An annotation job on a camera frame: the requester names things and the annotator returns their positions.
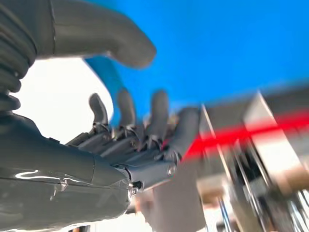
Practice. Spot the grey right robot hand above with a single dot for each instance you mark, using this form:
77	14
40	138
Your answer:
60	179

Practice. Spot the white desk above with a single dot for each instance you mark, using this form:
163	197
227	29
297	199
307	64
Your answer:
273	153

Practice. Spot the blue metal shelf rack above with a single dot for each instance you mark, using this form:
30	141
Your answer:
217	48

